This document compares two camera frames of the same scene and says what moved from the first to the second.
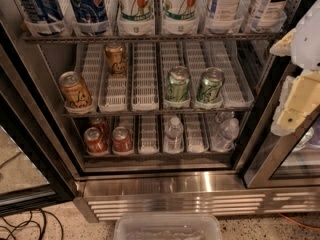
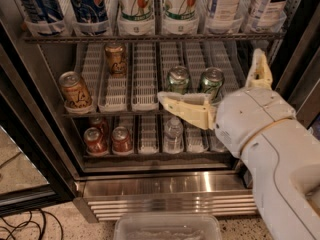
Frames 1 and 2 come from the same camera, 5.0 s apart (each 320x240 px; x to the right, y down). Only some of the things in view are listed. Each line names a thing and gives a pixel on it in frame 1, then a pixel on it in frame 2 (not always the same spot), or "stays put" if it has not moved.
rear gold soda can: [115, 59] stays put
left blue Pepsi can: [40, 2] stays put
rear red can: [101, 123] stays put
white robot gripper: [307, 44] → [249, 117]
